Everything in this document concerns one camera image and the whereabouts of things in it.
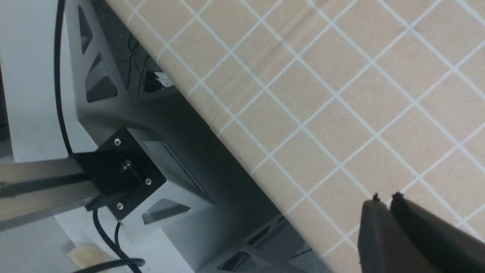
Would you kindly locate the grey metal robot base frame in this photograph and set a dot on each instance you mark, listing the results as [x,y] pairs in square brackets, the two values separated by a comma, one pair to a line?
[64,95]

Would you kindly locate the beige checkered tablecloth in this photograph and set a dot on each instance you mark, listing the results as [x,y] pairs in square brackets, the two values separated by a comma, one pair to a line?
[327,102]

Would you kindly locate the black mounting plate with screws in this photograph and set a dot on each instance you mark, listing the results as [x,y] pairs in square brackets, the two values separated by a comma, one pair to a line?
[122,172]

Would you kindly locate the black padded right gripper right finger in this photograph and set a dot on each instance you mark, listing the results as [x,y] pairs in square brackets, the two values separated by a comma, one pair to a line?
[445,246]

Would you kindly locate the aluminium extrusion bar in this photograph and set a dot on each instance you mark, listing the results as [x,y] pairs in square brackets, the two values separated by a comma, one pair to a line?
[37,190]

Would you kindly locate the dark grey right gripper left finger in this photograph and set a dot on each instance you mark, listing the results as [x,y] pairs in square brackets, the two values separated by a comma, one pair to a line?
[383,245]

